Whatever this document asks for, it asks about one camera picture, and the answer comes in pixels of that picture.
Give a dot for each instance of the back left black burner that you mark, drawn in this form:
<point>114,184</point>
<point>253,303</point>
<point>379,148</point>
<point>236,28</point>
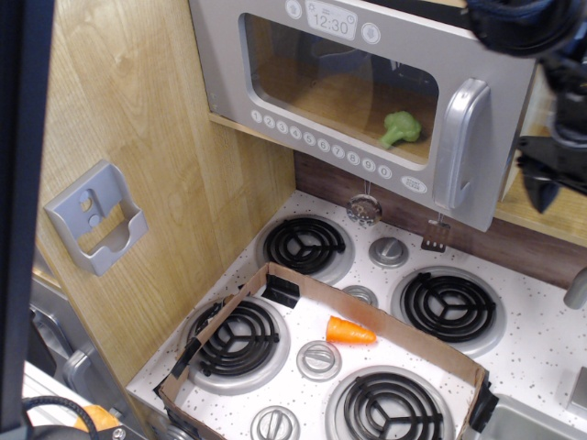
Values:
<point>309,244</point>

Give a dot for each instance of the orange toy carrot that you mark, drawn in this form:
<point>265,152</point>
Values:
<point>347,332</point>

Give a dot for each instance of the hanging silver toy strainer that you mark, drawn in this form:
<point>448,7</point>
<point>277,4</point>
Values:
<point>364,209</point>

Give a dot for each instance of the back right black burner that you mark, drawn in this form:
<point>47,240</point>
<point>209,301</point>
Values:
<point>453,305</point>

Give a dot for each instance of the grey wall holder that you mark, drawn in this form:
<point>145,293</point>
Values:
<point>85,204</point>

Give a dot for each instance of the grey toy microwave door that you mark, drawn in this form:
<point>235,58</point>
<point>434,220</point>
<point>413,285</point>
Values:
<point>321,76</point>

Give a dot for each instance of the front left black burner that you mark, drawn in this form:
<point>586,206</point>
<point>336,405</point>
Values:
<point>245,353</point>

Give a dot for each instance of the orange object bottom left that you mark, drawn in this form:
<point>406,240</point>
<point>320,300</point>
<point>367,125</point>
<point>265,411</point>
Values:
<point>101,418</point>

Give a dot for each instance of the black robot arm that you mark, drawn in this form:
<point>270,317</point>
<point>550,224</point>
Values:
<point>554,34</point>

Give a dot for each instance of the brown cardboard frame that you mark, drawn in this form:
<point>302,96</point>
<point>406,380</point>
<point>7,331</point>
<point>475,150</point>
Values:
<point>306,305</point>

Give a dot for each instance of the front right black burner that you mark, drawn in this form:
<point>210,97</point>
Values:
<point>385,402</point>

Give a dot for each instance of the front grey stove knob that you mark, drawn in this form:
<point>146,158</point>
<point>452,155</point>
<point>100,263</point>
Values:
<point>275,423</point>

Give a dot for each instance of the silver microwave door handle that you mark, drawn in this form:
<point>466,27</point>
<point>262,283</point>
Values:
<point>464,108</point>

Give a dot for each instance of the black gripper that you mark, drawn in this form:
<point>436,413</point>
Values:
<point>547,164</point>

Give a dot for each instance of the hanging toy spatula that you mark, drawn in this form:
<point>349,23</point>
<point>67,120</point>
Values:
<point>436,235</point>

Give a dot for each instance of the black burner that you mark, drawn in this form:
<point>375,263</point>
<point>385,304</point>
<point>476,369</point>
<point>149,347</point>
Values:
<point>453,305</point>
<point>245,353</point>
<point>309,244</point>
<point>385,402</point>

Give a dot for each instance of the green toy broccoli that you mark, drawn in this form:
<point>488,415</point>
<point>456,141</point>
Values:
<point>400,126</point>

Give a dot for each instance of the back grey stove knob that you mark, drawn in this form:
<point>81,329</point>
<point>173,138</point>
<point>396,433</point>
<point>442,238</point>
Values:
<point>388,253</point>

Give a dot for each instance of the centre grey stove knob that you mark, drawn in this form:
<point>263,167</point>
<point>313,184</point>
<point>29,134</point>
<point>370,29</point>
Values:
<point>319,361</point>

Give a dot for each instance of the grey toy faucet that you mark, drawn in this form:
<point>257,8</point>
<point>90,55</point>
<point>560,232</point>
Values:
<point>575,297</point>

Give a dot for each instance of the small middle grey knob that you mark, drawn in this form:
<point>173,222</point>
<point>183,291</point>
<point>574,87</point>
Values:
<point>363,294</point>

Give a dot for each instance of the grey stove knob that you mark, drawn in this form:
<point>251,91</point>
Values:
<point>275,423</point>
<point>319,361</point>
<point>388,253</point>

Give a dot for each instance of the grey oven door handle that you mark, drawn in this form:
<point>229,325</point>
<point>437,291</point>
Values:
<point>79,374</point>

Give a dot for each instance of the steel toy sink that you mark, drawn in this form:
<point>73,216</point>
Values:
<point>513,420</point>

